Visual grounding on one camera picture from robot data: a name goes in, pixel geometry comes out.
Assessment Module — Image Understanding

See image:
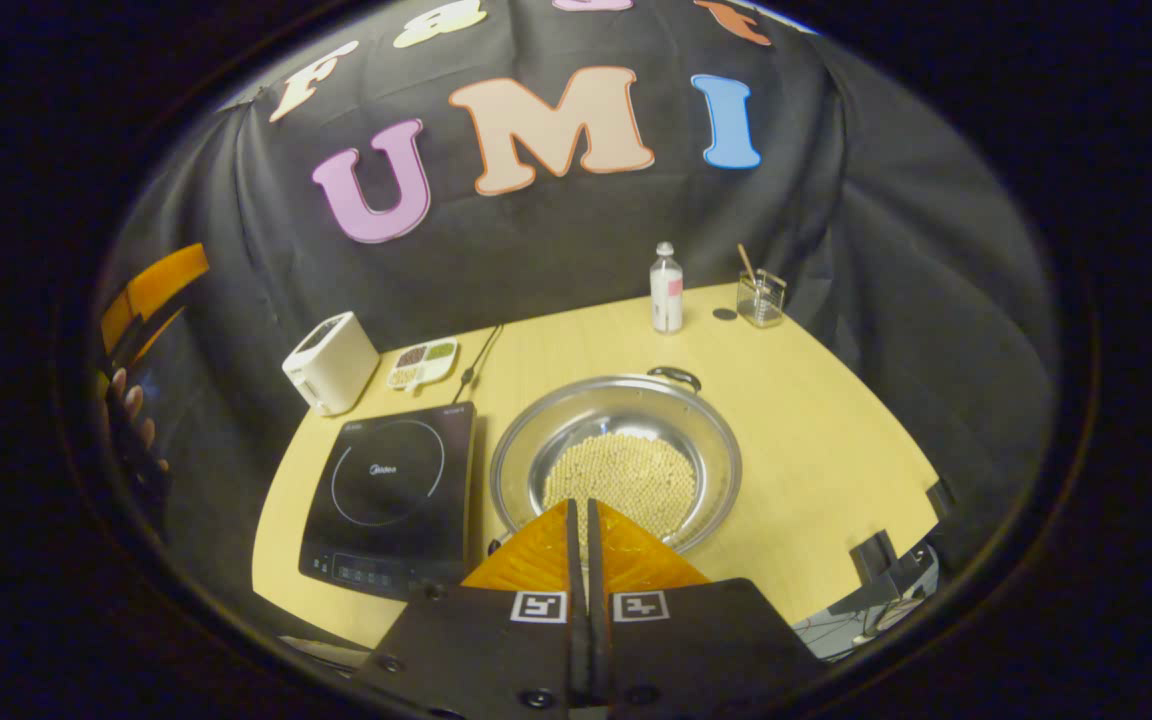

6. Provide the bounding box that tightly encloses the clear glass jar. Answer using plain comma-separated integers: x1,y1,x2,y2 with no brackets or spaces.
736,270,789,330

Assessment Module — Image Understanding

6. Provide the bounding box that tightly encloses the pile of yellow soybeans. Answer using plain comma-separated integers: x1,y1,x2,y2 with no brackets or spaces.
543,432,700,547

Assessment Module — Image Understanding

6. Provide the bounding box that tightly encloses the clear plastic bottle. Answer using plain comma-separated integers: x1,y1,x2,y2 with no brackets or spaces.
649,241,686,336

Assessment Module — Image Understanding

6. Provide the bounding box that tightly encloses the white divided bean dish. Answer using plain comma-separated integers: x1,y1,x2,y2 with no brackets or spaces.
386,338,460,394

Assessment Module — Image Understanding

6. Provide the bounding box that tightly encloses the white toaster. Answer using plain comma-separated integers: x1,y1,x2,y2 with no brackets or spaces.
282,311,382,418

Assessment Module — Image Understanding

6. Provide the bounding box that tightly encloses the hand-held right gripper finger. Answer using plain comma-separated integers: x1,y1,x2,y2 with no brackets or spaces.
588,498,828,717
356,498,592,717

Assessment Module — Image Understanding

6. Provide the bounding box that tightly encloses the steel pot with black handles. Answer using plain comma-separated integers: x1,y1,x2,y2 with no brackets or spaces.
489,366,744,558

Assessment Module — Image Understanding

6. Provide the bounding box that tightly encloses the black backdrop cloth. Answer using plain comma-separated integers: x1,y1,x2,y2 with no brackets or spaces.
96,0,1059,566

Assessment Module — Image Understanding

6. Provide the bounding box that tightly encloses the black power cable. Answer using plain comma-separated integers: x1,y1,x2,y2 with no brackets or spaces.
451,323,506,406

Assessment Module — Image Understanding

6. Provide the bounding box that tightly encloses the black induction cooktop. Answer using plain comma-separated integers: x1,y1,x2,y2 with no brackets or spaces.
298,402,478,604

